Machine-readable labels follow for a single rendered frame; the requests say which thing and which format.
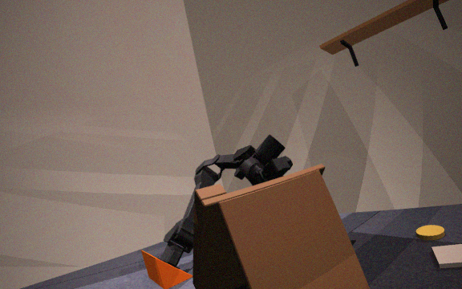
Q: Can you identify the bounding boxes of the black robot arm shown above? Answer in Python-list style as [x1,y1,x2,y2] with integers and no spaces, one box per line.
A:
[157,135,293,269]

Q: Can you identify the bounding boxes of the yellow round disc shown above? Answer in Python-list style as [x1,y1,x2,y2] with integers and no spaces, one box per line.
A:
[416,225,445,240]

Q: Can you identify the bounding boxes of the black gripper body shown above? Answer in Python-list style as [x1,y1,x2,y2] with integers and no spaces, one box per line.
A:
[250,167,265,185]

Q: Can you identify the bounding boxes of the beige flat square tile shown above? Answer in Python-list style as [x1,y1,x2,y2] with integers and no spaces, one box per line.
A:
[432,244,462,268]

